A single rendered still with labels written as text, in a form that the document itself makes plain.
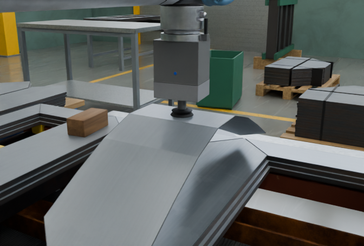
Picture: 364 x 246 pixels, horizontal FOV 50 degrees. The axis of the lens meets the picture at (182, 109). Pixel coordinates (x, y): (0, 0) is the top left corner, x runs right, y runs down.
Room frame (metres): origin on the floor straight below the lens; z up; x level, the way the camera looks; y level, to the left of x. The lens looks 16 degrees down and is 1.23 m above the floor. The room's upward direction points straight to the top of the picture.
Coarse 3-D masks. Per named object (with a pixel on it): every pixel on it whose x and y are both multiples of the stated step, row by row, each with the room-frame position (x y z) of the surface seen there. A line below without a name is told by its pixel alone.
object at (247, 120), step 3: (234, 117) 0.79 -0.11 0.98; (237, 117) 0.78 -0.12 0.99; (240, 117) 0.77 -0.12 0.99; (243, 117) 0.76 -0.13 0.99; (231, 120) 0.84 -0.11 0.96; (234, 120) 0.84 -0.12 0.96; (237, 120) 0.82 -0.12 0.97; (240, 120) 0.81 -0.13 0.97; (243, 120) 0.81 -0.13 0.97; (246, 120) 0.80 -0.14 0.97; (249, 120) 0.79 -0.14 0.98; (249, 123) 0.82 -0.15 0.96; (252, 123) 0.81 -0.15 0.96; (255, 123) 0.81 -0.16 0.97
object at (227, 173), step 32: (0, 128) 1.13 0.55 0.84; (64, 160) 0.90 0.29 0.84; (224, 160) 0.87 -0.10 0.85; (256, 160) 0.87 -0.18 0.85; (288, 160) 0.88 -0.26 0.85; (0, 192) 0.73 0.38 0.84; (192, 192) 0.71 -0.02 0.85; (224, 192) 0.71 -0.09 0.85; (192, 224) 0.60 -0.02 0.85; (224, 224) 0.63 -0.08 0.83
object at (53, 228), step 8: (48, 224) 0.49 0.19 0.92; (56, 224) 0.49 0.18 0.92; (64, 224) 0.49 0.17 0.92; (48, 232) 0.48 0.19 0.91; (56, 232) 0.48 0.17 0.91; (64, 232) 0.48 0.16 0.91; (72, 232) 0.47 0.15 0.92; (80, 232) 0.47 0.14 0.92; (88, 232) 0.47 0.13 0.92; (48, 240) 0.47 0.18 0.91; (56, 240) 0.47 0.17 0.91; (64, 240) 0.46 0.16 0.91; (72, 240) 0.46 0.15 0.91; (80, 240) 0.46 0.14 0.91; (88, 240) 0.46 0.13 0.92; (96, 240) 0.45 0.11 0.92; (104, 240) 0.45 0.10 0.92; (112, 240) 0.45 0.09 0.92
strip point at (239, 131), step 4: (220, 128) 0.97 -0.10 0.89; (224, 128) 0.96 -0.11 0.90; (228, 128) 0.95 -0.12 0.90; (232, 128) 0.93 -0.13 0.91; (236, 128) 0.92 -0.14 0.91; (232, 132) 0.98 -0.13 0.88; (236, 132) 0.97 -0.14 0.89; (240, 132) 0.95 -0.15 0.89; (244, 132) 0.94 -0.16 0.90; (248, 132) 0.93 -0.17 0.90; (252, 132) 0.92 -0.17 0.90; (256, 132) 0.90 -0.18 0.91; (260, 132) 0.89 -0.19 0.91
